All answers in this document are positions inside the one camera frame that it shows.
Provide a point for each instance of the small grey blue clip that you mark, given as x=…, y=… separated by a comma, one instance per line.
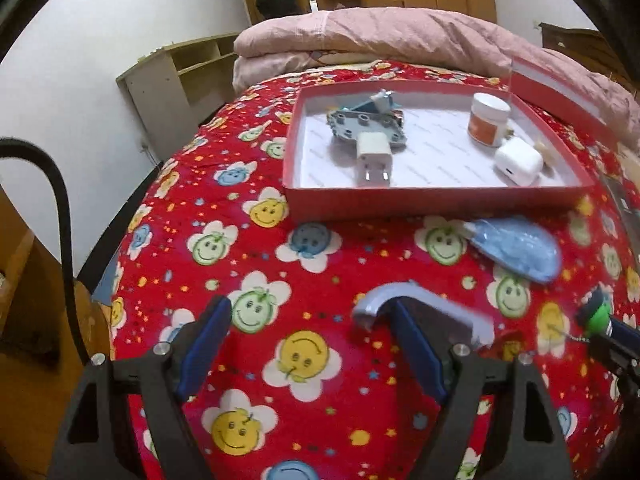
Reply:
x=381, y=101

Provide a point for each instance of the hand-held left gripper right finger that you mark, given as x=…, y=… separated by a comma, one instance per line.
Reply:
x=417, y=355

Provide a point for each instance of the blue plastic packet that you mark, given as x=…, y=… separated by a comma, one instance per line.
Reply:
x=520, y=252

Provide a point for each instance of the white charger plug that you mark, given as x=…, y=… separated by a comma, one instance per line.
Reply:
x=372, y=152

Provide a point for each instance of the light blue curved plastic piece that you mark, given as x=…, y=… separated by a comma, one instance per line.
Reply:
x=450, y=312

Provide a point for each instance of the small beige object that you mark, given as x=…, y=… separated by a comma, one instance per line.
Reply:
x=546, y=152

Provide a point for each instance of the red cardboard box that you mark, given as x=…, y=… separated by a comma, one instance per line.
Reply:
x=425, y=205

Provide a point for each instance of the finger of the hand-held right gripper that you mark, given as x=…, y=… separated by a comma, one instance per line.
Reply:
x=622, y=347

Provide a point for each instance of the wooden cabinet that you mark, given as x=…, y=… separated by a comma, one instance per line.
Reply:
x=30, y=310

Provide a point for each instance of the beige shelf desk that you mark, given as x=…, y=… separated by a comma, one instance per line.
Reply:
x=155, y=95

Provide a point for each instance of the dark wooden headboard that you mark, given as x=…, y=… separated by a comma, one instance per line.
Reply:
x=585, y=45

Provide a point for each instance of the red box lid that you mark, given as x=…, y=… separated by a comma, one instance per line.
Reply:
x=555, y=85

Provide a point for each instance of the grey rectangular device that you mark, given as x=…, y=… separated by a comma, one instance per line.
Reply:
x=621, y=197

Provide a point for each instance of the white earbuds case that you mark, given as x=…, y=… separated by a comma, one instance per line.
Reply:
x=517, y=162

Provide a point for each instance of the pink quilt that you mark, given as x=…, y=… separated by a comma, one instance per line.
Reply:
x=400, y=30

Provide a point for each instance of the small green toy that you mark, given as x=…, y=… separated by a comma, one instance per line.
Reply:
x=595, y=315

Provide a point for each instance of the orange jar with white lid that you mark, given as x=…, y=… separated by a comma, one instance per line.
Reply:
x=487, y=122

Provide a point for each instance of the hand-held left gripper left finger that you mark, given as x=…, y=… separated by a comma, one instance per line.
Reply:
x=205, y=345

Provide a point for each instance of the red smiley flower blanket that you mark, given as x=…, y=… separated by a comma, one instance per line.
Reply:
x=225, y=210

